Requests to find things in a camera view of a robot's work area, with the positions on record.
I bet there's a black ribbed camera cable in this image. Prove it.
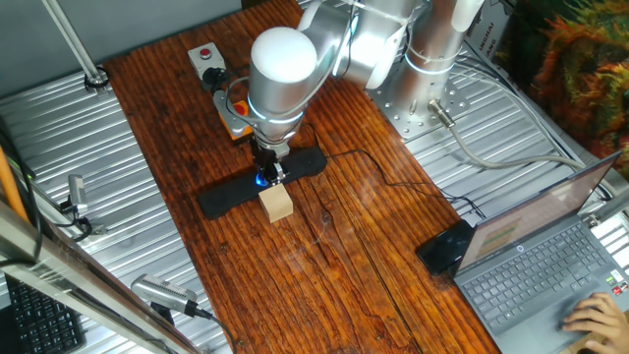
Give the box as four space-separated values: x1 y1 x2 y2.
194 307 239 354

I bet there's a grey laptop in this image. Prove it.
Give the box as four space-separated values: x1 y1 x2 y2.
451 150 629 354

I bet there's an orange green furry fabric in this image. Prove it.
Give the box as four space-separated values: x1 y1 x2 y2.
510 0 629 178

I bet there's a black keyboard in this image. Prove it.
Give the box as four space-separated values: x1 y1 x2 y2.
3 273 88 354

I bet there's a grey box with red button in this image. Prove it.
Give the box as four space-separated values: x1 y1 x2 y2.
187 42 228 84

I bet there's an aluminium frame beam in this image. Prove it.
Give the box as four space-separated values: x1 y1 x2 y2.
0 199 202 354

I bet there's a metal pole with foot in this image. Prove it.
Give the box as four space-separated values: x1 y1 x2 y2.
41 0 111 95

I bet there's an orange stick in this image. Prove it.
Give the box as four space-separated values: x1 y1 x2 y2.
0 145 29 222

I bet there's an orange block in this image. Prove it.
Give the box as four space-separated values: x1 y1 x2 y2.
212 88 253 140

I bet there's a person's hand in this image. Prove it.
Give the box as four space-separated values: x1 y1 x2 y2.
559 292 629 354

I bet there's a black flat mat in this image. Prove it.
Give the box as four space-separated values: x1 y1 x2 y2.
197 146 329 221

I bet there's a printed cardboard box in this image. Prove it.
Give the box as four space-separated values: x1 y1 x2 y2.
464 0 515 68

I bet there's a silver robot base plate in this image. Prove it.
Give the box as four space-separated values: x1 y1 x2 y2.
366 48 471 142

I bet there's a thin black speaker cable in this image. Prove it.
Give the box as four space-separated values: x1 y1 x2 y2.
323 147 487 220

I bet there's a thick grey robot cable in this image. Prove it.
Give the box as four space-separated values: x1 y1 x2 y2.
427 97 599 173

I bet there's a light wooden block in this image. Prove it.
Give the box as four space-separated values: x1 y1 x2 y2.
257 183 295 224

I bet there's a black smartphone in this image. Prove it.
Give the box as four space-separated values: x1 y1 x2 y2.
415 218 477 277

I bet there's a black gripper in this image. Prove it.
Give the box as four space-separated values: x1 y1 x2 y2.
249 139 290 188

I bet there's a silver ribbed camera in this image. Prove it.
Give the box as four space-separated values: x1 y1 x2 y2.
130 273 200 325

